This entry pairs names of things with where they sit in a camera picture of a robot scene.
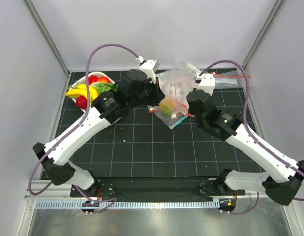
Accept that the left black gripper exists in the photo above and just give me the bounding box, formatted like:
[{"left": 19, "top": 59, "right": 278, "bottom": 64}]
[{"left": 128, "top": 76, "right": 165, "bottom": 110}]

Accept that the clear pink-dotted zip bag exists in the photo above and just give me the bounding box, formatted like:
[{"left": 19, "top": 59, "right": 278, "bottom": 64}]
[{"left": 148, "top": 69, "right": 197, "bottom": 130}]

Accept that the orange green mango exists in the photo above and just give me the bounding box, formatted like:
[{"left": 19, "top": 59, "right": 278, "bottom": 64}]
[{"left": 159, "top": 98, "right": 174, "bottom": 118}]

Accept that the yellow banana bunch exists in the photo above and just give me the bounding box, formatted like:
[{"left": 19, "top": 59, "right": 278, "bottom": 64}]
[{"left": 65, "top": 84, "right": 99, "bottom": 102}]

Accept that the red apple front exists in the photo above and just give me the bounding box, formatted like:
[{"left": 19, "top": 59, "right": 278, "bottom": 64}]
[{"left": 76, "top": 96, "right": 88, "bottom": 109}]

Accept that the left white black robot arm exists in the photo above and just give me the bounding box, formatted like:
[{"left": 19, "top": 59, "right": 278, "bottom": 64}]
[{"left": 33, "top": 69, "right": 164, "bottom": 197}]

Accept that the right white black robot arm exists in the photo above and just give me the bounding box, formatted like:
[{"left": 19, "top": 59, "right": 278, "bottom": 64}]
[{"left": 187, "top": 90, "right": 304, "bottom": 206}]

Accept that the clear bag orange zipper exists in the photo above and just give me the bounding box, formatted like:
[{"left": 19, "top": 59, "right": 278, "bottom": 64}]
[{"left": 212, "top": 69, "right": 246, "bottom": 89}]

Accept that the red orange tomato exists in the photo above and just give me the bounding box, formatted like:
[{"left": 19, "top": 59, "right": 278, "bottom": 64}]
[{"left": 97, "top": 76, "right": 111, "bottom": 83}]

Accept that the green lettuce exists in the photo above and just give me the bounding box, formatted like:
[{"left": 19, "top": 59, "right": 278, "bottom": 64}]
[{"left": 91, "top": 82, "right": 117, "bottom": 94}]

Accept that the pile of red-dotted bags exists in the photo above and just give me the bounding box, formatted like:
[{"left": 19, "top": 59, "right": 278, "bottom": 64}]
[{"left": 177, "top": 61, "right": 203, "bottom": 76}]

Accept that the red strawberry back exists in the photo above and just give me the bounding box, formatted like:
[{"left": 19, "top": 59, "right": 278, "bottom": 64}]
[{"left": 88, "top": 75, "right": 98, "bottom": 84}]

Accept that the black grid cutting mat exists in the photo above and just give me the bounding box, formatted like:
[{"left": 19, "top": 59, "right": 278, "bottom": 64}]
[{"left": 47, "top": 67, "right": 266, "bottom": 178}]

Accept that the white plastic basket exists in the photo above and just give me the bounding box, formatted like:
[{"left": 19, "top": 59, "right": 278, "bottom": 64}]
[{"left": 65, "top": 72, "right": 117, "bottom": 112}]

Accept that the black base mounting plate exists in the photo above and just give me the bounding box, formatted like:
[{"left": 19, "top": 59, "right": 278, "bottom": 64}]
[{"left": 69, "top": 176, "right": 246, "bottom": 202}]

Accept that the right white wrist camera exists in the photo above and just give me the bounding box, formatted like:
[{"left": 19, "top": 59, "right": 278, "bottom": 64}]
[{"left": 196, "top": 73, "right": 216, "bottom": 96}]

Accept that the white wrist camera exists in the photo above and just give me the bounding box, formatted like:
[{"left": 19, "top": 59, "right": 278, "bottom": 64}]
[
  {"left": 139, "top": 59, "right": 159, "bottom": 79},
  {"left": 196, "top": 73, "right": 216, "bottom": 96}
]

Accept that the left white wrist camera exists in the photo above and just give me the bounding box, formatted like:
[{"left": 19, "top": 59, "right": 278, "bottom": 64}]
[{"left": 139, "top": 59, "right": 159, "bottom": 79}]

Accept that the slotted aluminium cable duct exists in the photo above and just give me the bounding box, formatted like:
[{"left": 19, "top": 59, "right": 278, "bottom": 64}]
[{"left": 35, "top": 199, "right": 220, "bottom": 210}]

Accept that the right aluminium frame post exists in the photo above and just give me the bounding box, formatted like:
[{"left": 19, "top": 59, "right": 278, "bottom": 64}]
[{"left": 242, "top": 0, "right": 286, "bottom": 69}]

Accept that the aluminium frame post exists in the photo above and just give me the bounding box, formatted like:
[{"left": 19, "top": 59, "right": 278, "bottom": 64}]
[
  {"left": 23, "top": 0, "right": 70, "bottom": 76},
  {"left": 242, "top": 0, "right": 286, "bottom": 69}
]

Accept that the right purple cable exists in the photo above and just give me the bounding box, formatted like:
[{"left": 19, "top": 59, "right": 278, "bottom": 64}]
[{"left": 198, "top": 59, "right": 304, "bottom": 216}]

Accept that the left aluminium frame post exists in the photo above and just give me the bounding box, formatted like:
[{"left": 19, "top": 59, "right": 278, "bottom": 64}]
[{"left": 23, "top": 0, "right": 70, "bottom": 76}]

